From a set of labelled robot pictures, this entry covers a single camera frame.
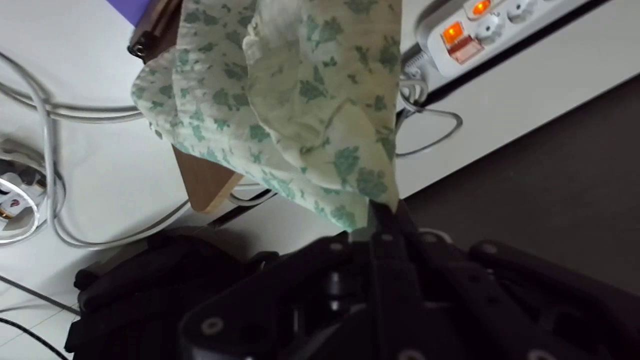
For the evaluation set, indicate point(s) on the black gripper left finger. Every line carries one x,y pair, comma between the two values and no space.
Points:
300,307

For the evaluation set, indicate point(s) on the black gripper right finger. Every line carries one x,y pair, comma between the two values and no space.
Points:
506,307

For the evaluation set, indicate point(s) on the white green floral cloth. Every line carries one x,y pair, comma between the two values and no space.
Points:
292,100

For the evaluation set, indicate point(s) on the wooden book stand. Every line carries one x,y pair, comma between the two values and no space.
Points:
202,180

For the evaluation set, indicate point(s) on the white power strip orange switches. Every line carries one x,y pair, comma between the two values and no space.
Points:
506,33

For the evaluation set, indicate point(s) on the white plug adapter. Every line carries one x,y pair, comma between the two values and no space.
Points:
14,201

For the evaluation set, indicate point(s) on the purple paper sheet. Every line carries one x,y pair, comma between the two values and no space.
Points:
131,8

